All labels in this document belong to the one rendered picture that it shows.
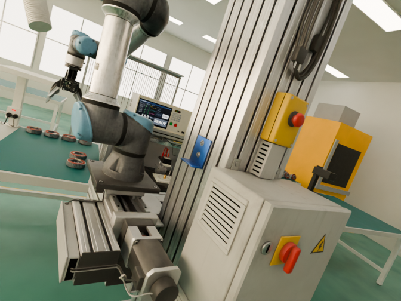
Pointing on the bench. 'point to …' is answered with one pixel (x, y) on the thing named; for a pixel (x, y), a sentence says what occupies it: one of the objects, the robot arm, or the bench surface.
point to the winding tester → (182, 120)
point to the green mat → (43, 156)
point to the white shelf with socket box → (13, 113)
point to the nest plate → (162, 178)
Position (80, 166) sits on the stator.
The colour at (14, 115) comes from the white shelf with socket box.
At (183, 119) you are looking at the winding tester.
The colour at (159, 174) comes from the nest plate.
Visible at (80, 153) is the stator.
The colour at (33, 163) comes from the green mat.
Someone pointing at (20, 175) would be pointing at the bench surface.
